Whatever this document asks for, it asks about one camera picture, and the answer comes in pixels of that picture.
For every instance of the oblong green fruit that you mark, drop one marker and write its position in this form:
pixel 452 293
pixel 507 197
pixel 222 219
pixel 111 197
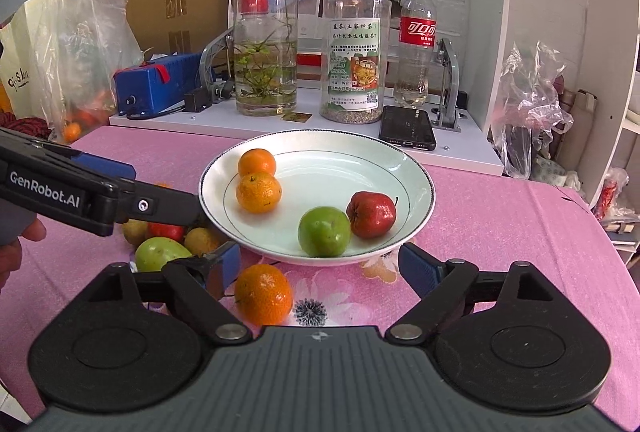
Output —
pixel 155 252

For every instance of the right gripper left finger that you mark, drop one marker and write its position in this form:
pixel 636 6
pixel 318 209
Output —
pixel 192 289

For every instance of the orange mandarin with stem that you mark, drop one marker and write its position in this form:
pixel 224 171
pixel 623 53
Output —
pixel 258 193

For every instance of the white raised board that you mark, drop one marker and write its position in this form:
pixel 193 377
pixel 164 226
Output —
pixel 465 150

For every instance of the right grey metal bracket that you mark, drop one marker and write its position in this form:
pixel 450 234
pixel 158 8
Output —
pixel 447 115

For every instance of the small gold card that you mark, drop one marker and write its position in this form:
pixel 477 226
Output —
pixel 297 117

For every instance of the tall glass plant vase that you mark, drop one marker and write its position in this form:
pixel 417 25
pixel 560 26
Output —
pixel 281 92

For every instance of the small red-capped clear bottle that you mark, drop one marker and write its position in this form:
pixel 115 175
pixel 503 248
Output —
pixel 249 50

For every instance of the clear jar with label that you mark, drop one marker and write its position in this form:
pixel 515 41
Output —
pixel 354 59

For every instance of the cola bottle red cap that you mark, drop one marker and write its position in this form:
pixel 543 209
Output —
pixel 417 40

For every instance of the small red apple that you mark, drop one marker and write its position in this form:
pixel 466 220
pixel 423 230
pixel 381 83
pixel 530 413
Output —
pixel 371 214

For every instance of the black smartphone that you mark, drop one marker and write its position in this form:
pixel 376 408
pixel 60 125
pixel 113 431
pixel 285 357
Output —
pixel 407 127

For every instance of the white shelf unit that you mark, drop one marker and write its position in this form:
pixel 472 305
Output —
pixel 598 40

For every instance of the grey metal bracket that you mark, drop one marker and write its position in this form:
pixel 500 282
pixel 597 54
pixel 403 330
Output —
pixel 215 76
pixel 447 115

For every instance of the smooth orange mandarin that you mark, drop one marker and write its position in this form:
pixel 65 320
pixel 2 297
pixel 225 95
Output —
pixel 257 160

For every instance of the left grey metal bracket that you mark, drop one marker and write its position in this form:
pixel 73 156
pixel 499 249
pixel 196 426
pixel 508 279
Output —
pixel 215 76

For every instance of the crumpled clear plastic bag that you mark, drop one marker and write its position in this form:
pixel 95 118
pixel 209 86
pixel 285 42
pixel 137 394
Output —
pixel 527 114

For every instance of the green apple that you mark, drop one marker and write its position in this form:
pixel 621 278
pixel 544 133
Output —
pixel 324 232

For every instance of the plastic bag with fruit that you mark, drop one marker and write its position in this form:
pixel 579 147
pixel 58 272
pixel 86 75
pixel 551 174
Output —
pixel 79 46

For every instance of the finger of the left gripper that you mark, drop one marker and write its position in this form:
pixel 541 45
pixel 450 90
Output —
pixel 105 166
pixel 156 204

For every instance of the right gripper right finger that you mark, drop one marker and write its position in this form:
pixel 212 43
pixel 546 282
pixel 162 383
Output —
pixel 448 291

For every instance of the white round plate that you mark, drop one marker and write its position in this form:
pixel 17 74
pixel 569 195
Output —
pixel 318 170

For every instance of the person's left hand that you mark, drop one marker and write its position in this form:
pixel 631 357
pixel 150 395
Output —
pixel 12 253

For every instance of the brown kiwi fruit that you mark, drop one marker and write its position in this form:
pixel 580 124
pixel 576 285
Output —
pixel 135 231
pixel 201 241

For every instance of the red tomato on cloth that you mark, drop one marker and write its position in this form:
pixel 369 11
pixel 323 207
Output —
pixel 173 232

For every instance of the blue electric device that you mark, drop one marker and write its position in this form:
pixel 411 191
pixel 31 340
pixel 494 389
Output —
pixel 157 85

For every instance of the cream paper bag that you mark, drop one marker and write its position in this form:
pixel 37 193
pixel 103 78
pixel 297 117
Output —
pixel 20 75

